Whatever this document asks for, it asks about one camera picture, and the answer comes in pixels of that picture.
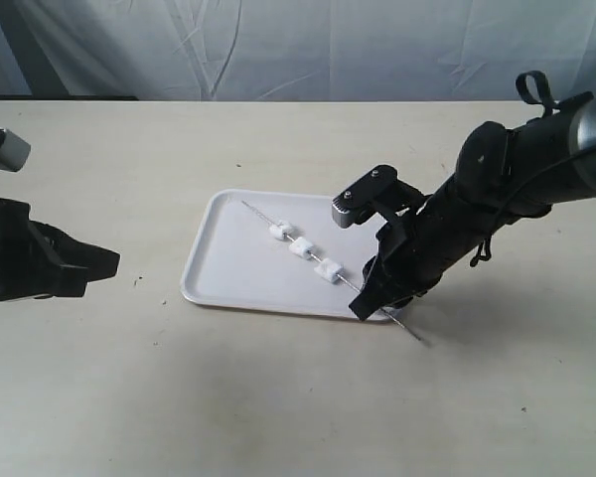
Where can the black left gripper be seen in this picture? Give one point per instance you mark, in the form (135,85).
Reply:
(31,268)

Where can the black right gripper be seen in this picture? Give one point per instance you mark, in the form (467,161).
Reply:
(445,230)

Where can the thin metal skewer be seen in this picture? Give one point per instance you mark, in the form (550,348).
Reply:
(315,256)

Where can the white foam piece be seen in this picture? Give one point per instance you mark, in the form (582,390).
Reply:
(302,248)
(281,231)
(329,270)

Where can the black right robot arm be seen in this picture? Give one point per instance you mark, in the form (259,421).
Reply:
(501,176)

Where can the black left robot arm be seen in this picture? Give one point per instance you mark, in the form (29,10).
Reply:
(39,261)

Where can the white rectangular plastic tray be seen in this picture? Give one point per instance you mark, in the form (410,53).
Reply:
(236,263)

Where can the grey wrinkled backdrop curtain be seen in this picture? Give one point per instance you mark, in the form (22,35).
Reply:
(293,50)

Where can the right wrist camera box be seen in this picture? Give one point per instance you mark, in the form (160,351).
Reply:
(379,191)

